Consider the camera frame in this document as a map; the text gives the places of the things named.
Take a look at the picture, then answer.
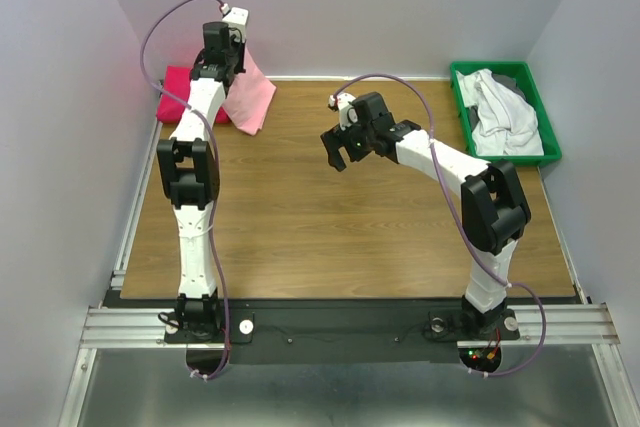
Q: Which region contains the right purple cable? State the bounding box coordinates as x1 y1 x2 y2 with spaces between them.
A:
329 72 547 378

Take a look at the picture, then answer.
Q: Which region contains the grey garment in bin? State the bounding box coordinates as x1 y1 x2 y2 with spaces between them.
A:
492 73 526 100

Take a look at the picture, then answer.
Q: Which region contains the white crumpled t shirt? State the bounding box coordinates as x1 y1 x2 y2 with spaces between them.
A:
456 69 544 157

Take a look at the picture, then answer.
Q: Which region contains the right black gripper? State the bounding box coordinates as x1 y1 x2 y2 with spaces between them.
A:
320 114 374 171

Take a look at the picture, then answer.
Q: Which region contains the light pink t shirt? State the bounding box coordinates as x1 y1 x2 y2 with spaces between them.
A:
215 48 276 136

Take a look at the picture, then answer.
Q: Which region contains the aluminium extrusion rail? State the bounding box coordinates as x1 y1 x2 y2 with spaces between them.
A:
80 304 620 349

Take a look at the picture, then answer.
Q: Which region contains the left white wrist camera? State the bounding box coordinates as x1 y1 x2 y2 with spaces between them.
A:
221 4 249 32

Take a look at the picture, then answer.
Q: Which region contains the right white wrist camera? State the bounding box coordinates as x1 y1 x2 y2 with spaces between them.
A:
328 92 358 130

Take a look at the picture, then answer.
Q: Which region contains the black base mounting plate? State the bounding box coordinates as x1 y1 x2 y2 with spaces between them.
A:
159 298 520 372

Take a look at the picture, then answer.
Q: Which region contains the green plastic bin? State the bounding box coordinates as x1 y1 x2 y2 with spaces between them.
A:
450 60 562 167

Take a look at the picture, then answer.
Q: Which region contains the folded magenta t shirt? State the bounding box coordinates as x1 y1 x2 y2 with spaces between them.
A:
156 65 224 124

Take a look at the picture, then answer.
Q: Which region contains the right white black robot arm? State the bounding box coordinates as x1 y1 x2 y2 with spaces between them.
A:
321 92 531 337

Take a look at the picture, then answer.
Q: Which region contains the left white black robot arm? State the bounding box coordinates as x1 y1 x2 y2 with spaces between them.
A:
156 20 246 342

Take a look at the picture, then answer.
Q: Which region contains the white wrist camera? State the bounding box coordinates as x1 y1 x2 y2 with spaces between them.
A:
328 92 358 130
221 4 249 32

